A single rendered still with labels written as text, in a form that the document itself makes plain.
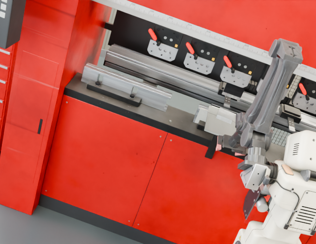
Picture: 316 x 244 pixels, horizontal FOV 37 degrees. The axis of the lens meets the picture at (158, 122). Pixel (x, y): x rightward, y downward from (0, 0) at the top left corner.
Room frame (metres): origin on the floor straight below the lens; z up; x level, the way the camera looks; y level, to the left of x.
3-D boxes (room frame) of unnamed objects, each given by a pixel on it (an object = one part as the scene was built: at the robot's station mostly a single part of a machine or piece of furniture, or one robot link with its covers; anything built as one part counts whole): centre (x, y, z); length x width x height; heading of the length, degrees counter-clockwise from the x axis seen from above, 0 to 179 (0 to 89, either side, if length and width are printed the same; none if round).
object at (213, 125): (2.19, -0.32, 1.00); 0.26 x 0.18 x 0.01; 0
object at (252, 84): (2.74, -0.53, 1.02); 0.37 x 0.06 x 0.04; 90
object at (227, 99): (2.50, -0.33, 1.01); 0.26 x 0.12 x 0.05; 0
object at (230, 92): (2.34, -0.32, 1.13); 0.10 x 0.02 x 0.10; 90
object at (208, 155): (2.15, -0.32, 0.88); 0.14 x 0.04 x 0.22; 0
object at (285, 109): (2.50, -0.71, 1.01); 0.26 x 0.12 x 0.05; 0
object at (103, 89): (2.28, 0.28, 0.89); 0.30 x 0.05 x 0.03; 90
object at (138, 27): (2.85, -0.09, 1.12); 1.13 x 0.02 x 0.44; 90
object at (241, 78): (2.34, -0.30, 1.26); 0.15 x 0.09 x 0.17; 90
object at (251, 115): (1.83, -0.37, 1.40); 0.11 x 0.06 x 0.43; 101
